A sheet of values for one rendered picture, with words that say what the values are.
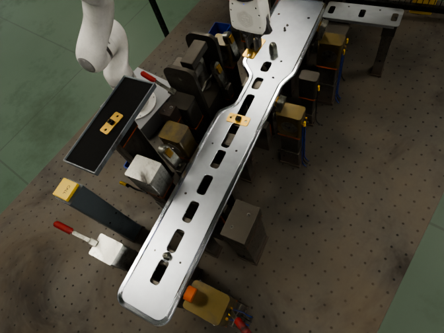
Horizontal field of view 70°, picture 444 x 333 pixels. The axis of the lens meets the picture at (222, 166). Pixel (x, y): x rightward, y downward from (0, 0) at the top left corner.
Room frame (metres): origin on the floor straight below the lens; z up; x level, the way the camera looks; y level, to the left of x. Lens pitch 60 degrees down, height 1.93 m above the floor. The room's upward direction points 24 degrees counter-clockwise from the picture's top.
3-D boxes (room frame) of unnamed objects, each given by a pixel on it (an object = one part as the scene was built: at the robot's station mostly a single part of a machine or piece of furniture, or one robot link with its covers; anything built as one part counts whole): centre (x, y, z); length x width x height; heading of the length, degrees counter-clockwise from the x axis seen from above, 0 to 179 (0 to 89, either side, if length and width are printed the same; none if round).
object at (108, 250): (0.42, 0.43, 0.88); 0.12 x 0.07 x 0.36; 43
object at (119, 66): (1.19, 0.22, 1.10); 0.19 x 0.12 x 0.24; 137
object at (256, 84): (0.81, -0.25, 0.84); 0.12 x 0.05 x 0.29; 43
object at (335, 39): (0.81, -0.57, 0.87); 0.12 x 0.07 x 0.35; 43
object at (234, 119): (0.69, -0.12, 1.01); 0.08 x 0.04 x 0.01; 43
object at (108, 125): (0.77, 0.27, 1.17); 0.08 x 0.04 x 0.01; 125
